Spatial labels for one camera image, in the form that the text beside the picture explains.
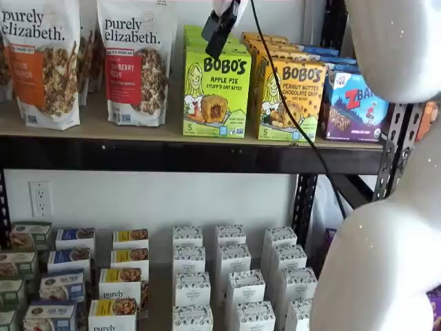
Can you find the white patterned carton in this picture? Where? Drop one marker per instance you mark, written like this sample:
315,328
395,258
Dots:
298,315
235,258
231,234
279,239
288,258
189,258
187,236
193,289
255,317
193,319
298,284
245,288

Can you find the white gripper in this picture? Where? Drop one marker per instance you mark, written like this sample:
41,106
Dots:
241,5

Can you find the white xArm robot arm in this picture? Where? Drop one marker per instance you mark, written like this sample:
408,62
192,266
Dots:
379,276

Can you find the orange label granola bag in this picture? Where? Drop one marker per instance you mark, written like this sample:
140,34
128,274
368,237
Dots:
41,86

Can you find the blue oatmeal box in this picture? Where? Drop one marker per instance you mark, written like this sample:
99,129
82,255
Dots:
50,317
62,286
69,260
74,238

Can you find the red label granola bag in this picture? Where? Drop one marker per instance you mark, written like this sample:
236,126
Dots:
138,86

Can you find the blue Zbar box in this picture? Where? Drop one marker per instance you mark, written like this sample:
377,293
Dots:
334,59
351,110
322,50
344,68

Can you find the green oatmeal box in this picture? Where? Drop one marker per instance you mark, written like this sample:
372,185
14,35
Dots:
20,262
32,229
12,291
7,320

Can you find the black metal shelf rack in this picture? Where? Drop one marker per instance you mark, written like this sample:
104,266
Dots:
172,155

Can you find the green Bobo's apple pie box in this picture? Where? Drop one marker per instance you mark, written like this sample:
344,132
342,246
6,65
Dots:
194,38
217,103
193,30
193,46

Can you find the white purely elizabeth granola bag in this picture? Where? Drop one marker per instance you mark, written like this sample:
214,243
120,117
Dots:
4,69
83,62
93,58

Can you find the yellow Bobo's peanut butter box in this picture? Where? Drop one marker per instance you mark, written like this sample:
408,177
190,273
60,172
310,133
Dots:
293,55
272,36
303,113
275,45

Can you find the purple snack box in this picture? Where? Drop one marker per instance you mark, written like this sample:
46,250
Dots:
330,241
435,310

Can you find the white wall outlet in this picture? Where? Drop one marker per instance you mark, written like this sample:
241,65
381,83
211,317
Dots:
40,199

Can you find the white plastic sheet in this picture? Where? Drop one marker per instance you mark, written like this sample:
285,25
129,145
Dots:
320,220

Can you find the yellow label purely elizabeth box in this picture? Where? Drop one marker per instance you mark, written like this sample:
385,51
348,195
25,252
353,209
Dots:
120,286
131,238
129,260
112,317

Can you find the orange box with woman picture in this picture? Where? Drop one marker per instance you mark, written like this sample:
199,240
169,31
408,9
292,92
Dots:
429,120

